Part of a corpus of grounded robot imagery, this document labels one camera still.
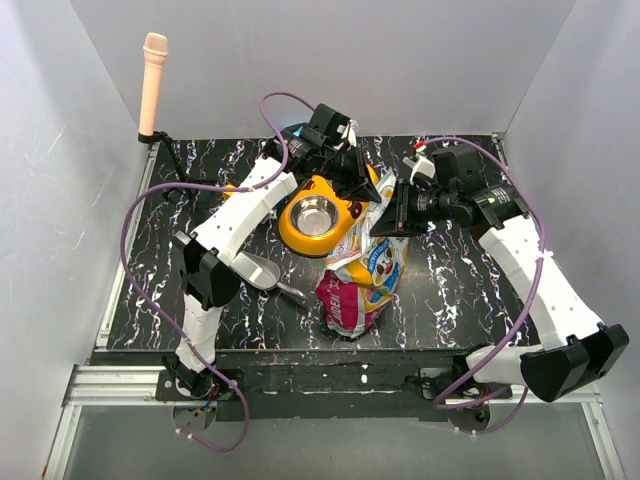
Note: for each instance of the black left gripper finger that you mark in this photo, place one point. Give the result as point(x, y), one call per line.
point(362, 190)
point(363, 172)

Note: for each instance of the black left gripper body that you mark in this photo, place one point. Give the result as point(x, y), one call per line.
point(342, 168)

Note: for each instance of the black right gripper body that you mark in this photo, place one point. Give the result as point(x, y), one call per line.
point(424, 205)

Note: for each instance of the pink white pet food bag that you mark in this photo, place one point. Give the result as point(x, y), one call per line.
point(362, 272)

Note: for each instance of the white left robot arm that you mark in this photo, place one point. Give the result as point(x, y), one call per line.
point(210, 262)

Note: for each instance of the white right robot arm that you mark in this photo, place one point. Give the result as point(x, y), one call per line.
point(558, 344)

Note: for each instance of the yellow double pet bowl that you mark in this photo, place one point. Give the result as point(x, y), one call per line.
point(314, 219)

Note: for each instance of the yellow toy brick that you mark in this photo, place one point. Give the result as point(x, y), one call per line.
point(227, 189)

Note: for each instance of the silver metal scoop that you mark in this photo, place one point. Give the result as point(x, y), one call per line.
point(263, 274)

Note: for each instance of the pink microphone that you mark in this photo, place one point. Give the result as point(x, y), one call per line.
point(155, 51)

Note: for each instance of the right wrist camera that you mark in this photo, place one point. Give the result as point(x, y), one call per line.
point(456, 166)

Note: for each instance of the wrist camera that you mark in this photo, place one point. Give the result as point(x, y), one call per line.
point(456, 166)
point(330, 125)

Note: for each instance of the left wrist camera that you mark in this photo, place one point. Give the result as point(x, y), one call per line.
point(330, 125)

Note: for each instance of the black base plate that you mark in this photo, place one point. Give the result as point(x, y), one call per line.
point(339, 383)

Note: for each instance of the aluminium frame rail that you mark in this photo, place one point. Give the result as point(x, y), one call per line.
point(91, 194)

